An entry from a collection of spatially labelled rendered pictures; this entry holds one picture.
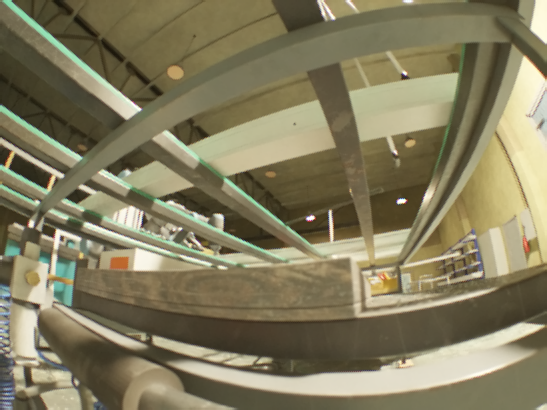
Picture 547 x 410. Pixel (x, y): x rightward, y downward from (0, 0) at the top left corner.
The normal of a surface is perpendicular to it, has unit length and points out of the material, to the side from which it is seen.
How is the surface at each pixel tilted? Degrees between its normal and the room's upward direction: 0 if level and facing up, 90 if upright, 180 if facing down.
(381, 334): 90
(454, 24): 180
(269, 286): 90
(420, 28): 180
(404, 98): 90
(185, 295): 90
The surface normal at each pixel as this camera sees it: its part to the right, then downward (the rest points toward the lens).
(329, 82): 0.01, 0.91
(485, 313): -0.41, -0.36
